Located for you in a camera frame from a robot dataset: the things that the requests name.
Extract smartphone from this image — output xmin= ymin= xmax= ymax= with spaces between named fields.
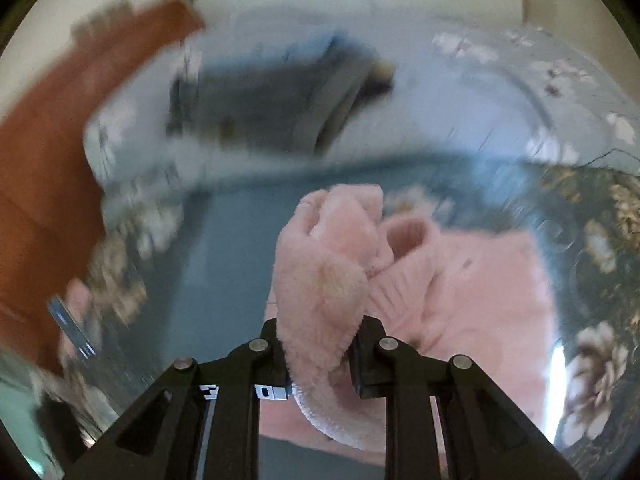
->
xmin=47 ymin=296 xmax=98 ymax=361

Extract pink fleece pajama garment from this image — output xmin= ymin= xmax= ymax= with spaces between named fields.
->
xmin=260 ymin=184 xmax=561 ymax=456

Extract grey folded garment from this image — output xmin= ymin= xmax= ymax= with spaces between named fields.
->
xmin=167 ymin=35 xmax=396 ymax=156

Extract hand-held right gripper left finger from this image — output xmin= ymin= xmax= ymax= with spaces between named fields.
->
xmin=65 ymin=317 xmax=292 ymax=480

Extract light blue floral quilt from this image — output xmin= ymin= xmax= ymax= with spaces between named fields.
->
xmin=82 ymin=15 xmax=640 ymax=201

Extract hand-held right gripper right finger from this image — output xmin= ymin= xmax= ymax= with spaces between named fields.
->
xmin=348 ymin=316 xmax=581 ymax=480

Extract red-brown wooden headboard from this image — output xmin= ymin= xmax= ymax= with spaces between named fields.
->
xmin=0 ymin=0 xmax=206 ymax=376

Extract grey wall switch panel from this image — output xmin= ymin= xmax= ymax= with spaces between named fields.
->
xmin=72 ymin=5 xmax=136 ymax=41

